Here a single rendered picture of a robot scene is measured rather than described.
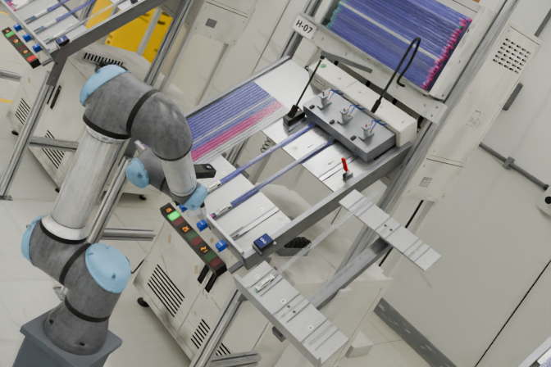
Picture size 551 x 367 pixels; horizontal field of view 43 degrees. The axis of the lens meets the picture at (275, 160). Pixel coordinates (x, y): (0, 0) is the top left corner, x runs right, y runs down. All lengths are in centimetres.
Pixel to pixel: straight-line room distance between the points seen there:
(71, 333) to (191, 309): 111
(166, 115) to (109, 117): 13
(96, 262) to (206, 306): 112
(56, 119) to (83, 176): 204
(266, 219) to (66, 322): 79
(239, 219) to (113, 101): 86
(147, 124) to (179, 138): 8
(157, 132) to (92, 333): 53
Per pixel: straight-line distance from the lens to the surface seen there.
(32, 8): 352
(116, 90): 152
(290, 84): 268
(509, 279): 381
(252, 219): 224
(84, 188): 163
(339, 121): 241
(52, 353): 174
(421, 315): 404
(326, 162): 237
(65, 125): 357
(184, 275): 280
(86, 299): 169
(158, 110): 148
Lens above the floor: 160
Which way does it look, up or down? 16 degrees down
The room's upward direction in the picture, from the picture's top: 29 degrees clockwise
